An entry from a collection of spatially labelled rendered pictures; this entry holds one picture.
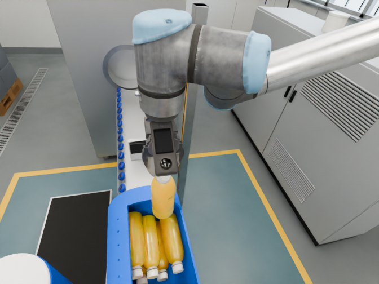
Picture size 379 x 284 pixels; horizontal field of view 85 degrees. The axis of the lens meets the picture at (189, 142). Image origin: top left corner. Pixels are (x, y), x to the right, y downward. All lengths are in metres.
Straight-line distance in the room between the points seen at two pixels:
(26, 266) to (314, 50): 1.06
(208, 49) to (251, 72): 0.07
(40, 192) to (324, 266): 2.69
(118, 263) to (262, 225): 1.72
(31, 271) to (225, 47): 0.92
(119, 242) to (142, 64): 0.55
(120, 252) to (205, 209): 1.52
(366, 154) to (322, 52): 1.31
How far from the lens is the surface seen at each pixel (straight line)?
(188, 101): 1.22
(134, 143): 1.16
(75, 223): 2.05
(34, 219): 2.39
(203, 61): 0.33
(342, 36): 0.57
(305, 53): 0.52
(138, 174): 1.21
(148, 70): 0.35
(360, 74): 1.80
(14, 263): 1.02
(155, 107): 0.39
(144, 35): 0.34
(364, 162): 1.80
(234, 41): 0.34
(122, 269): 0.71
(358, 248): 2.66
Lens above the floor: 1.89
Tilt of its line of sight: 43 degrees down
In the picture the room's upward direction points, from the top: 7 degrees clockwise
